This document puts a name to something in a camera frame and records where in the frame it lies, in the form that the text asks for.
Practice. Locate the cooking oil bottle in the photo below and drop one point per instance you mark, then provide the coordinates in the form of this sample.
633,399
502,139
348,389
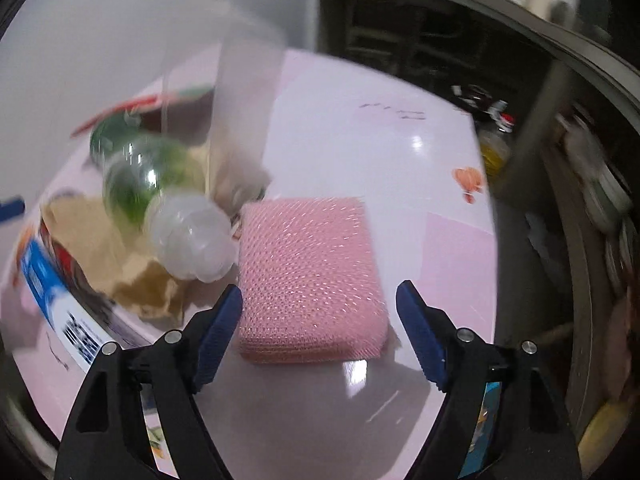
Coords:
495,139

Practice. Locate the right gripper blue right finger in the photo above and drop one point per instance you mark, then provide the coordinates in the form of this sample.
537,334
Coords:
427,330

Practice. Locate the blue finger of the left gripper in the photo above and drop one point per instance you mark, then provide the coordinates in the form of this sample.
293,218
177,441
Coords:
11,209

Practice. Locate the clear plastic container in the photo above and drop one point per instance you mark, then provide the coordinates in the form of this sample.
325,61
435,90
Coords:
221,71

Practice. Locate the pink balloon tablecloth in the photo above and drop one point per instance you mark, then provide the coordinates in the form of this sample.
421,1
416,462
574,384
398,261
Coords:
337,129

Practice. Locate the blue toothpaste box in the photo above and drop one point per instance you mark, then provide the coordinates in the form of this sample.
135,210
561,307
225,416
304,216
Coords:
82,321

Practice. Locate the brown paper napkin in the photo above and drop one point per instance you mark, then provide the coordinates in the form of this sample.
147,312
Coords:
117,267

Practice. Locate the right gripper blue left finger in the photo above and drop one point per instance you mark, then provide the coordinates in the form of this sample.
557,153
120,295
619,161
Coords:
213,344

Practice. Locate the green plastic bottle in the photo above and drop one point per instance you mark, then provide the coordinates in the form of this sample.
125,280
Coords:
154,189

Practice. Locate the pink mesh sponge pad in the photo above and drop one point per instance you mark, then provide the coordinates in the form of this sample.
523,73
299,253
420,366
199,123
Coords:
310,284

